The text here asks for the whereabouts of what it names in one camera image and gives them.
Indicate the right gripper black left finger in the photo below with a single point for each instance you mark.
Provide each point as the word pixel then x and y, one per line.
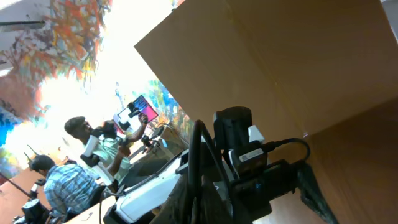
pixel 181 206

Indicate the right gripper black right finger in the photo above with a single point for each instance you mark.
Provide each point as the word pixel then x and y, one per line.
pixel 311 194

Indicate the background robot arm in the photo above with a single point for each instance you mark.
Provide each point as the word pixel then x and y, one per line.
pixel 34 212

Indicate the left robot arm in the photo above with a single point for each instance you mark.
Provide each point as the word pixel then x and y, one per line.
pixel 236 142

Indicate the man in green shirt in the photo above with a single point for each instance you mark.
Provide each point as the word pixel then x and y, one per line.
pixel 111 154

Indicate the man in plaid shirt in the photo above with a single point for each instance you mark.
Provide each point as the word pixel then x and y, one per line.
pixel 67 187

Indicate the pink screen tablet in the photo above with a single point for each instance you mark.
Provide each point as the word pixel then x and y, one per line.
pixel 128 118

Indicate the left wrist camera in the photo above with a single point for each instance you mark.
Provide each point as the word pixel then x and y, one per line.
pixel 247 159

